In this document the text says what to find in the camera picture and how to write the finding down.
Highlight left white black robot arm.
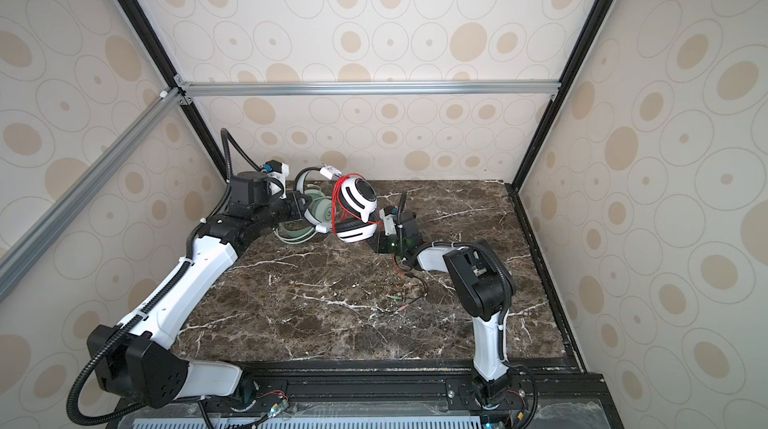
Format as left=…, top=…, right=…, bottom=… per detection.
left=66, top=129, right=310, bottom=426

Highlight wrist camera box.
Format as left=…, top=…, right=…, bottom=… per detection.
left=263, top=160, right=290, bottom=186
left=379, top=206, right=400, bottom=236

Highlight mint green wired headphones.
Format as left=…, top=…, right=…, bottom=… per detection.
left=274, top=187, right=334, bottom=247

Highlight horizontal aluminium frame bar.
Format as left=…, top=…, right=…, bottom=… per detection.
left=180, top=79, right=561, bottom=97

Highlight black frame post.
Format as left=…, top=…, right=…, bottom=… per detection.
left=116, top=0, right=226, bottom=179
left=509, top=0, right=615, bottom=195

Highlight left black frame post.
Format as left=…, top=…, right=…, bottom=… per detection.
left=116, top=0, right=226, bottom=179

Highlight white black red-cabled headphones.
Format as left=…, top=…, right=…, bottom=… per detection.
left=294, top=166, right=429, bottom=305

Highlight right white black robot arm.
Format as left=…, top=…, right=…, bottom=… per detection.
left=369, top=193, right=539, bottom=428

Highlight right black frame post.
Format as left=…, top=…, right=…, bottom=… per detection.
left=509, top=0, right=615, bottom=195

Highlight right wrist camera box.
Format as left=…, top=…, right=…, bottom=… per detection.
left=379, top=206, right=400, bottom=236

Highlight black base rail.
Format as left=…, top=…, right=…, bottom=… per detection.
left=116, top=358, right=623, bottom=428

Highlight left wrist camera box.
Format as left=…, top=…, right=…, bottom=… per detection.
left=263, top=160, right=290, bottom=186

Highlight left slanted aluminium frame bar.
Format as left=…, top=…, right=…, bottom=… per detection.
left=1, top=88, right=181, bottom=299

